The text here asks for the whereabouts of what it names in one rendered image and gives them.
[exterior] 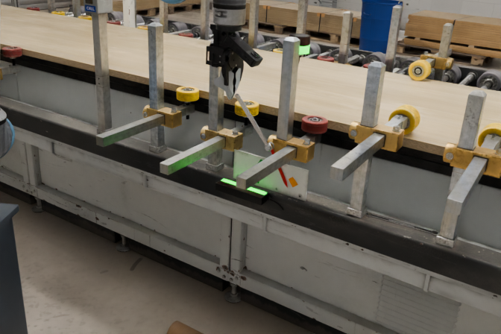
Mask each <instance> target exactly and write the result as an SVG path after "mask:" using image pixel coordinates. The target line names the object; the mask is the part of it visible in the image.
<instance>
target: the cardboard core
mask: <svg viewBox="0 0 501 334"><path fill-rule="evenodd" d="M167 334H203V333H201V332H199V331H197V330H195V329H193V328H191V327H189V326H187V325H185V324H183V323H181V322H179V321H175V322H174V323H173V324H172V325H171V326H170V327H169V329H168V332H167Z"/></svg>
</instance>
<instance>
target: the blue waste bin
mask: <svg viewBox="0 0 501 334"><path fill-rule="evenodd" d="M395 5H401V6H402V7H403V8H404V4H403V1H396V0H362V15H361V27H360V38H359V50H363V51H372V52H382V53H383V54H386V51H387V45H388V35H389V30H390V24H391V15H392V10H393V7H394V6H395Z"/></svg>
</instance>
